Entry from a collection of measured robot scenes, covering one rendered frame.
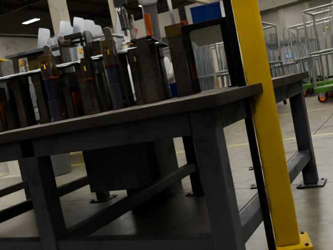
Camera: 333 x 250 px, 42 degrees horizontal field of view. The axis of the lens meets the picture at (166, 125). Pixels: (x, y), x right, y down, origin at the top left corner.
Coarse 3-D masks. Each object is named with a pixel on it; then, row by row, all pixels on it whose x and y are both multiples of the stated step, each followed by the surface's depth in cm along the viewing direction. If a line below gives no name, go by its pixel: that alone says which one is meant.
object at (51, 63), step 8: (40, 56) 225; (48, 56) 225; (40, 64) 226; (48, 64) 225; (48, 72) 225; (56, 72) 232; (48, 80) 227; (56, 80) 231; (48, 88) 227; (56, 88) 230; (48, 96) 226; (56, 96) 228; (56, 104) 227; (56, 112) 228; (64, 112) 233; (56, 120) 227
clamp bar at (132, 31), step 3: (129, 15) 250; (132, 15) 253; (129, 18) 251; (132, 18) 252; (129, 21) 254; (132, 21) 252; (129, 24) 254; (132, 24) 252; (129, 27) 253; (132, 27) 253; (129, 30) 252; (132, 30) 253; (135, 30) 254; (132, 33) 253; (135, 33) 252; (132, 36) 253; (135, 36) 252
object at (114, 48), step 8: (112, 40) 219; (104, 48) 216; (112, 48) 217; (104, 56) 217; (112, 56) 216; (112, 64) 217; (112, 72) 216; (112, 80) 218; (120, 80) 222; (112, 88) 217; (120, 88) 218; (112, 96) 218; (120, 96) 217; (120, 104) 218
